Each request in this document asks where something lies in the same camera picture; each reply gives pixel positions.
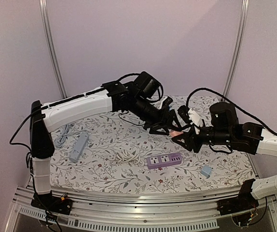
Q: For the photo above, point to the pink plug adapter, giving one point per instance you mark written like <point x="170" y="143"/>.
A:
<point x="174" y="133"/>

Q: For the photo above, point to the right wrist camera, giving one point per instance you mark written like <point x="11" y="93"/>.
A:
<point x="191" y="117"/>

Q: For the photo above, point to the aluminium front rail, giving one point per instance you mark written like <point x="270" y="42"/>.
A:
<point x="173" y="212"/>

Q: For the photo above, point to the purple power strip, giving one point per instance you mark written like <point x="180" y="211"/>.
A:
<point x="161" y="161"/>

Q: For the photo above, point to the right aluminium frame post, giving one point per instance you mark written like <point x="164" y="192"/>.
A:
<point x="237" y="48"/>

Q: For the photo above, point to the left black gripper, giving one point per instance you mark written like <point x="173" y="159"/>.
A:
<point x="173" y="115"/>

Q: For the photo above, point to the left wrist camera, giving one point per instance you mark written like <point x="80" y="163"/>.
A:
<point x="165" y="103"/>

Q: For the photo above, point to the floral patterned table mat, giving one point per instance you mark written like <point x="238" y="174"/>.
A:
<point x="115" y="160"/>

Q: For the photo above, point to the left aluminium frame post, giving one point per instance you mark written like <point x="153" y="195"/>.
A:
<point x="51" y="48"/>

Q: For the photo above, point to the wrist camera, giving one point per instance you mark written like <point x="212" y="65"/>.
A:
<point x="165" y="103"/>
<point x="191" y="117"/>

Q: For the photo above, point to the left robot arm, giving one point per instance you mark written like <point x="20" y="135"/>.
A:
<point x="130" y="92"/>

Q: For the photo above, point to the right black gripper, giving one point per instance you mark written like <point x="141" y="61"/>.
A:
<point x="196" y="135"/>

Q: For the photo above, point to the light blue plug adapter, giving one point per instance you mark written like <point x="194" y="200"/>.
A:
<point x="206" y="171"/>

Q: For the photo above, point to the light blue power strip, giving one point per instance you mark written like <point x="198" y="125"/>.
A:
<point x="78" y="147"/>

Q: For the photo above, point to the aluminium frame post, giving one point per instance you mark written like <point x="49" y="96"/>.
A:
<point x="237" y="48"/>
<point x="51" y="48"/>

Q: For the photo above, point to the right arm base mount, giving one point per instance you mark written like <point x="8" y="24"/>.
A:
<point x="236" y="204"/>

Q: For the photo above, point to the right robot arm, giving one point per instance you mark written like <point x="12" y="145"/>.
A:
<point x="225" y="130"/>

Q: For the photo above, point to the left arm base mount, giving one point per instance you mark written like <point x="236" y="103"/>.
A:
<point x="58" y="204"/>

